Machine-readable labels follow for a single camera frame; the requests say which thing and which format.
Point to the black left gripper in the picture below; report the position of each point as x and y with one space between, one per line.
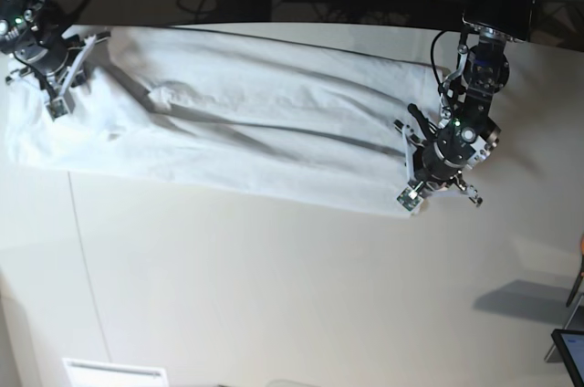
441 162

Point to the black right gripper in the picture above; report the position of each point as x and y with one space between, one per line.
50 65

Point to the white T-shirt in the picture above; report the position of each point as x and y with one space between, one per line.
245 114

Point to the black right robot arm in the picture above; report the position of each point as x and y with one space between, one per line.
33 32

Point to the black tablet screen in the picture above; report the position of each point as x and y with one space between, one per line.
569 344

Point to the white paper sheet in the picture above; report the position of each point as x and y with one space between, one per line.
95 373

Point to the white camera bracket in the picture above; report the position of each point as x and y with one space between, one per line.
416 192
58 103

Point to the orange handled screwdriver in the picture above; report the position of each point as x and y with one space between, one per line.
579 277

